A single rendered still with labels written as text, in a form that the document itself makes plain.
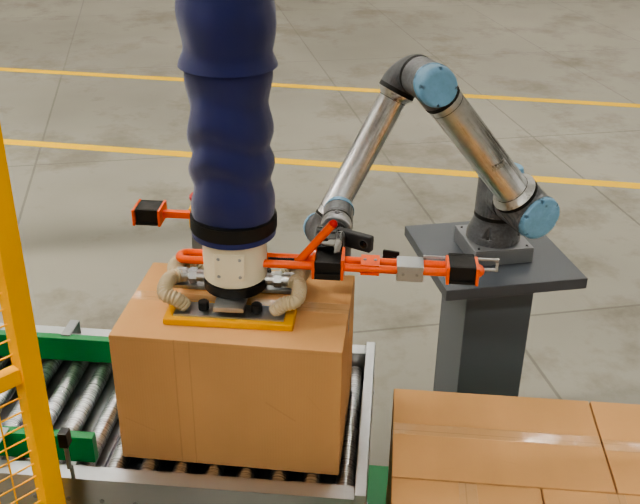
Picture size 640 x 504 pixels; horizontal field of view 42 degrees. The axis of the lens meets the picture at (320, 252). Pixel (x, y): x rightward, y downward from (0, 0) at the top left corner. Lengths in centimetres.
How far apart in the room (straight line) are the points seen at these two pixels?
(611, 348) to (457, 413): 158
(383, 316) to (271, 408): 189
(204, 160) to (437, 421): 106
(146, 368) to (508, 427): 106
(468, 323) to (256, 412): 107
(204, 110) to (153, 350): 63
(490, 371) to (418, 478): 93
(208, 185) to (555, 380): 212
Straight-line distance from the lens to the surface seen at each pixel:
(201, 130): 202
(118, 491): 233
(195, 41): 195
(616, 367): 392
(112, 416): 260
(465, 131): 253
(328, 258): 221
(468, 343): 309
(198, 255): 228
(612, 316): 429
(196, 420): 229
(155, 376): 224
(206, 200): 208
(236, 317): 219
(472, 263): 221
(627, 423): 269
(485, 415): 260
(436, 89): 242
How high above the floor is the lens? 213
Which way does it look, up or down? 28 degrees down
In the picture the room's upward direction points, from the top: 1 degrees clockwise
